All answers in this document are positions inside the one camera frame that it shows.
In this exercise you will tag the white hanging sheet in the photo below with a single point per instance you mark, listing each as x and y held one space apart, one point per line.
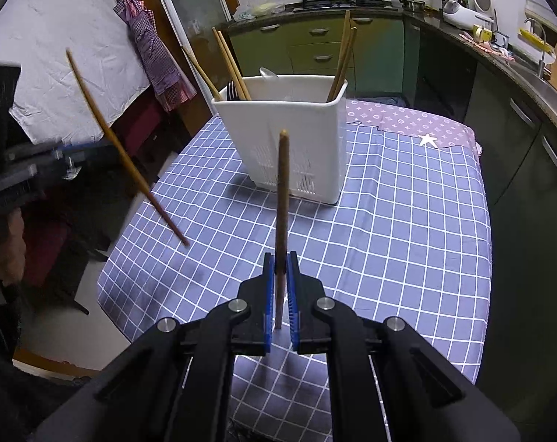
53 32

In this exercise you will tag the dark kitchen cabinets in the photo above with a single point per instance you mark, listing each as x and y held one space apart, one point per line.
513 147

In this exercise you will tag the dark wooden chopstick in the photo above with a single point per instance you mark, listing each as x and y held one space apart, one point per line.
283 193

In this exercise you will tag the thin wooden chopstick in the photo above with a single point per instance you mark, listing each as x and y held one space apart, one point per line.
201 73

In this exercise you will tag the blue checked tablecloth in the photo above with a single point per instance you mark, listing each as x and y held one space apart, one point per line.
398 248

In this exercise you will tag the pink patterned cloth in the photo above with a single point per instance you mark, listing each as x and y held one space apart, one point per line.
407 119

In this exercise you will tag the gas stove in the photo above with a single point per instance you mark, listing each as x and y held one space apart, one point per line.
342 4

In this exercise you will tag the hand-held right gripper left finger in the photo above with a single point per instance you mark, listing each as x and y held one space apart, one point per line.
269 304

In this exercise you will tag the glass door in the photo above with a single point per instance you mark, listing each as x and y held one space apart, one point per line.
191 18

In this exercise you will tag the metal spoon in holder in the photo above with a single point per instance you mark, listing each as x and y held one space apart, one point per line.
267 72

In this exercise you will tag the white plastic utensil basket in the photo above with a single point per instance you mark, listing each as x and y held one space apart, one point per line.
283 147

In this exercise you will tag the crumpled grey cloth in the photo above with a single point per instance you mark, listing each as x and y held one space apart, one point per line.
244 14

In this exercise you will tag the yellow sink rack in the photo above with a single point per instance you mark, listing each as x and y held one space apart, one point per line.
536 40

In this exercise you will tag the white rice cooker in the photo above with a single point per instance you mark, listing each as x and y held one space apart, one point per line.
462 14

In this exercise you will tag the purple checked apron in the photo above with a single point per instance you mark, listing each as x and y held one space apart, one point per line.
154 55

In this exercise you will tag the plastic bag of food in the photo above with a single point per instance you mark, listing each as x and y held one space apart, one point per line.
265 8

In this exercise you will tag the small steel pot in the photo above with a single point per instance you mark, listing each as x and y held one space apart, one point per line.
414 4

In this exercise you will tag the green kitchen cabinets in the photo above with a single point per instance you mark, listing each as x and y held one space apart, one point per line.
296 46

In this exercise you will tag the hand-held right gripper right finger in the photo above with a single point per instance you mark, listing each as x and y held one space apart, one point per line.
293 304

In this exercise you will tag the person's left hand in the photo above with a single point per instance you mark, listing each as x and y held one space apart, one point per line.
7 248

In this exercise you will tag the dark utensil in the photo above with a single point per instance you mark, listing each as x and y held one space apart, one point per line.
232 91

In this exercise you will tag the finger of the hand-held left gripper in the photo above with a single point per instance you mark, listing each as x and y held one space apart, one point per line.
76 151
30 184

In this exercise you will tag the brown wooden chopstick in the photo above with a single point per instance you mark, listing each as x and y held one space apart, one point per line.
345 64
337 55
122 152

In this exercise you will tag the light bamboo chopstick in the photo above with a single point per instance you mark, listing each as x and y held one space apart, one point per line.
229 64
235 64

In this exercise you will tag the steel kitchen faucet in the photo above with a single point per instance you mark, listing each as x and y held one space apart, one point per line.
541 55

